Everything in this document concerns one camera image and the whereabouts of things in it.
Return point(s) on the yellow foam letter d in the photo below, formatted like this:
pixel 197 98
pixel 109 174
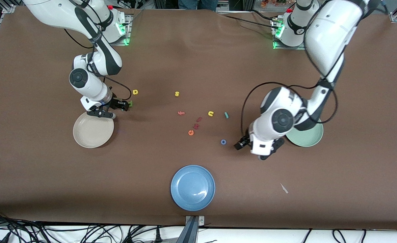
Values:
pixel 135 91

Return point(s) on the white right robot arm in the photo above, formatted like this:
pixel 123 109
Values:
pixel 90 82

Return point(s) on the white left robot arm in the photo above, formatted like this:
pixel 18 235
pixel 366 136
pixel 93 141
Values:
pixel 330 33

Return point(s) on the beige round plate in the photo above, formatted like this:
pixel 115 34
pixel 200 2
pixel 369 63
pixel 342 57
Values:
pixel 90 135

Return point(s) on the small white paper scrap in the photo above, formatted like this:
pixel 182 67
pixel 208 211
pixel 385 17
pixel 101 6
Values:
pixel 284 188

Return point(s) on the blue round plate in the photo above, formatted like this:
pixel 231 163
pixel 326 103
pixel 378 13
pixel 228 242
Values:
pixel 191 189

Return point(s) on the pale green round plate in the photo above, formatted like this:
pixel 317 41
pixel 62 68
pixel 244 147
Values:
pixel 311 138

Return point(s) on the brown paper table cover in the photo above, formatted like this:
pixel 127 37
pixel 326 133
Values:
pixel 198 67

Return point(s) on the person in blue jeans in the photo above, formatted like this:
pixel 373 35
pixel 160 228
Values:
pixel 196 4

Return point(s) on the orange floral object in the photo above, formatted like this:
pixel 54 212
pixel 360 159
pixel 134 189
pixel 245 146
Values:
pixel 272 3

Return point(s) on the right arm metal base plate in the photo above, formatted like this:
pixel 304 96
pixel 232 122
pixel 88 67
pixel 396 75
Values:
pixel 117 44

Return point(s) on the grey metal camera bracket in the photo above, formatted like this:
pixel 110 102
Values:
pixel 192 229

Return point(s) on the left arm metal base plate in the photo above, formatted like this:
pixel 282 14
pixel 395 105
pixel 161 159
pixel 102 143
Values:
pixel 288 48

